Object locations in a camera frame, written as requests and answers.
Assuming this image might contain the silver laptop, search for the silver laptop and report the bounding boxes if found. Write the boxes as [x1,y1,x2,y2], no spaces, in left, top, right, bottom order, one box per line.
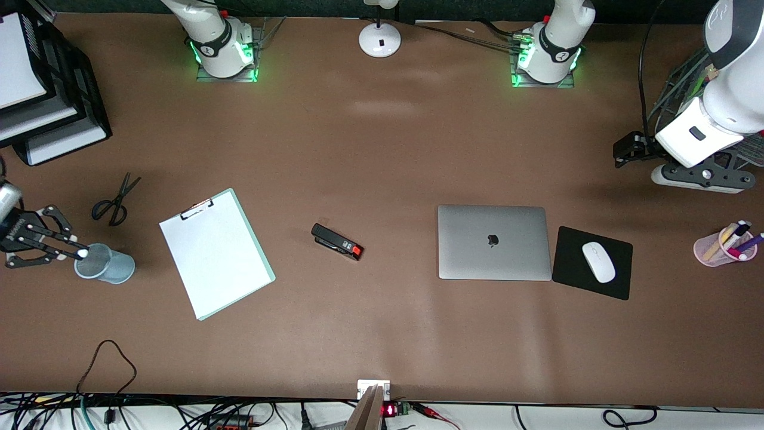
[438,205,553,281]

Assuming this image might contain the black and blue scissors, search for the black and blue scissors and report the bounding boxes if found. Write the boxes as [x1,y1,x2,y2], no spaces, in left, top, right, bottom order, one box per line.
[91,173,142,227]

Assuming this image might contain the white paper stack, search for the white paper stack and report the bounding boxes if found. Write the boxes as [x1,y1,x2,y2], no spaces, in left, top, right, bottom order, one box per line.
[0,99,78,144]
[27,122,108,165]
[0,13,47,110]

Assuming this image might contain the blue-grey mesh pen cup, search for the blue-grey mesh pen cup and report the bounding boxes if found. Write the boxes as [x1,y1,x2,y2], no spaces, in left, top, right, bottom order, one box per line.
[74,242,135,285]

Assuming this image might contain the pink mesh pen cup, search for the pink mesh pen cup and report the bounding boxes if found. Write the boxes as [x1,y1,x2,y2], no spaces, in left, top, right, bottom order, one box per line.
[694,226,759,268]

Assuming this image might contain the white computer mouse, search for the white computer mouse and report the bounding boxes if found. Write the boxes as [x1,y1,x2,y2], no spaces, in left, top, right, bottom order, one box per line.
[582,241,617,284]

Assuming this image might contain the black stacked document tray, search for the black stacked document tray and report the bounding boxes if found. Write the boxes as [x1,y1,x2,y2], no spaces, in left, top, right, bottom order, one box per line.
[0,0,113,167]

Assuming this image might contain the black mouse pad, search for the black mouse pad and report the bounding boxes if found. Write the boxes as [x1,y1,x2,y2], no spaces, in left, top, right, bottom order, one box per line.
[552,226,634,301]

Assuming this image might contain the green clipboard with white paper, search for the green clipboard with white paper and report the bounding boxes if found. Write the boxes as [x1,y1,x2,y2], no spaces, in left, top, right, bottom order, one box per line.
[159,197,270,319]

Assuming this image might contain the mint green clipboard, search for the mint green clipboard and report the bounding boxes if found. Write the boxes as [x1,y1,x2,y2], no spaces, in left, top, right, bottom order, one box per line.
[158,188,276,321]

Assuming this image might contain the black orange USB hub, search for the black orange USB hub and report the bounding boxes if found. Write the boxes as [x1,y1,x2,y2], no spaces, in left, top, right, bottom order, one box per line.
[212,415,260,430]

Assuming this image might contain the white round-base stand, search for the white round-base stand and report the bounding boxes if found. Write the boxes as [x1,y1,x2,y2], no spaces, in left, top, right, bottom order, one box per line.
[358,0,402,59]

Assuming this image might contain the black stapler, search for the black stapler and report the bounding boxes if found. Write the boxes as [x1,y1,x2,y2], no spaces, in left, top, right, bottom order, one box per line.
[311,223,364,262]

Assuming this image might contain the thin black looped cable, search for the thin black looped cable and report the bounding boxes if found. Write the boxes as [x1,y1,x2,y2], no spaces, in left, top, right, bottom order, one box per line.
[76,339,138,398]

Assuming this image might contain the red cable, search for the red cable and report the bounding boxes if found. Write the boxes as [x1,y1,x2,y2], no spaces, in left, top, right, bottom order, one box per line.
[412,403,461,430]

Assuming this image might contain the white post base plate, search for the white post base plate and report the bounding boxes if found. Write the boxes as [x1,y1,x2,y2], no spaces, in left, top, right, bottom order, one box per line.
[357,380,390,400]

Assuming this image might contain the aluminium profile post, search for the aluminium profile post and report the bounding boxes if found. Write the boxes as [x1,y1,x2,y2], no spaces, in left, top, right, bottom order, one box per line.
[346,384,384,430]

